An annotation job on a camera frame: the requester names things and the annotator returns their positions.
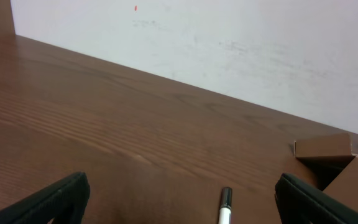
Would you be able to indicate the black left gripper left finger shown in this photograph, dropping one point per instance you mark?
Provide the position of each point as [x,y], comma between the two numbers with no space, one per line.
[64,201]

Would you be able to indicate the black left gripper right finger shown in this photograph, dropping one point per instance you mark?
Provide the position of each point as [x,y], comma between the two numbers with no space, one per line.
[299,202]

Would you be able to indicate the open cardboard box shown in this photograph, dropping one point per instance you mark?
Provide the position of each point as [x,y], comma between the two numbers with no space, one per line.
[335,163]

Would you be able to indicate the black white marker pen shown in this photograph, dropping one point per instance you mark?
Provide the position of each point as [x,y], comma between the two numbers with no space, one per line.
[225,206]

